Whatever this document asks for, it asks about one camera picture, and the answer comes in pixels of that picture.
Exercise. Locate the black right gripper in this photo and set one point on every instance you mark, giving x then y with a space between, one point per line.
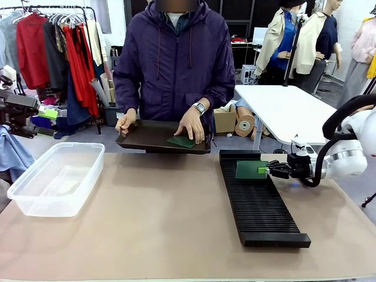
299 166

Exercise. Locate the green circuit board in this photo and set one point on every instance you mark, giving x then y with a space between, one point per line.
249 170
182 142

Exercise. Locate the open cardboard box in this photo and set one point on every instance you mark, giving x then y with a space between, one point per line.
224 120

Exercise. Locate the black slotted PCB rack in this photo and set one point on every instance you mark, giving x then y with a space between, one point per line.
264 217

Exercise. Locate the red shirt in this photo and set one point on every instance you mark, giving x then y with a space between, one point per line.
32 50

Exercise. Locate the black tray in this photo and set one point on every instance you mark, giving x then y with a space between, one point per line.
147 138

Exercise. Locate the clear plastic box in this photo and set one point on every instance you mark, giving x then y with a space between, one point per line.
55 188

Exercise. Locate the grey storage bin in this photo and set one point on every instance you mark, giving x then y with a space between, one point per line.
111 117

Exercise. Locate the person left forearm purple sleeve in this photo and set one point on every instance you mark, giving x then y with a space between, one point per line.
220 91

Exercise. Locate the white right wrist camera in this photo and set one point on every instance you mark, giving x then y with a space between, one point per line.
307 149

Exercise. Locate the person right forearm purple sleeve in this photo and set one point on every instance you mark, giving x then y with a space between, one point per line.
126 94

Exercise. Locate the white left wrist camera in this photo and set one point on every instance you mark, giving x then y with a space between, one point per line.
7 73

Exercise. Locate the white table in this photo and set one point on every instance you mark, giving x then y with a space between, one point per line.
288 111

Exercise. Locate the lying bare mannequin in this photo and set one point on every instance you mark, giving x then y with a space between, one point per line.
243 109

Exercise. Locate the mannequin cream jacket navy shirt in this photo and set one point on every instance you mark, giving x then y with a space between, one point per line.
308 44

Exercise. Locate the black tripod foot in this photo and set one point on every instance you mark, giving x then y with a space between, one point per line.
370 199

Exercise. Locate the dark grey chair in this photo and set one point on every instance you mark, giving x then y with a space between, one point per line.
314 76

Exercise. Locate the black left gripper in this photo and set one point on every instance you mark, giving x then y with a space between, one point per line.
14 108

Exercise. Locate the mannequin in pink top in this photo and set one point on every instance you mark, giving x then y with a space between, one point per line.
361 44

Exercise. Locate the red dress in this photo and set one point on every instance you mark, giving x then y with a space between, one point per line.
77 73

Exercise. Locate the silver wristwatch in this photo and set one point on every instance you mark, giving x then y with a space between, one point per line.
199 108

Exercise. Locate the yellow garment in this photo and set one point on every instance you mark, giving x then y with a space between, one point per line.
372 67

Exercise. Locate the black garment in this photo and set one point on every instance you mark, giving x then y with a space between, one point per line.
54 64

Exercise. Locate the black tripod pole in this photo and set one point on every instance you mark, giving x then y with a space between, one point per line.
293 53

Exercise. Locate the cream garment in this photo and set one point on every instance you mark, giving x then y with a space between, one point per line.
94 41

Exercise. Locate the black metal clothes rack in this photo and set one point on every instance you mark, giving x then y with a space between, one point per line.
99 129

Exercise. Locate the pink cloth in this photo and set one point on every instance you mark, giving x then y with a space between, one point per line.
50 101

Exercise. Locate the person left hand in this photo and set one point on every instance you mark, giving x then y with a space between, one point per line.
191 123

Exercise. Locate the person right hand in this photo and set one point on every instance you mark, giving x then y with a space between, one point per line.
126 120

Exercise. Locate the beige paper roll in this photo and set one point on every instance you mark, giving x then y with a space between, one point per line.
100 91

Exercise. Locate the grey garment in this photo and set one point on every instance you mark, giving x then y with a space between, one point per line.
8 38

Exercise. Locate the white monitor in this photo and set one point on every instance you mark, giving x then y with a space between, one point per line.
260 35

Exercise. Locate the navy garment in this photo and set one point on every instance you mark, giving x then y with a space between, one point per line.
75 111

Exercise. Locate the mannequin beige coat blue shirt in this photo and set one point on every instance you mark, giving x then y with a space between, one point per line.
273 44

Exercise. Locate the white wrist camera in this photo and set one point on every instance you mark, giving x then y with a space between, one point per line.
307 149
7 73

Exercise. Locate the person in purple jacket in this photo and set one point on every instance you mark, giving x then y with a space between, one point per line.
176 73

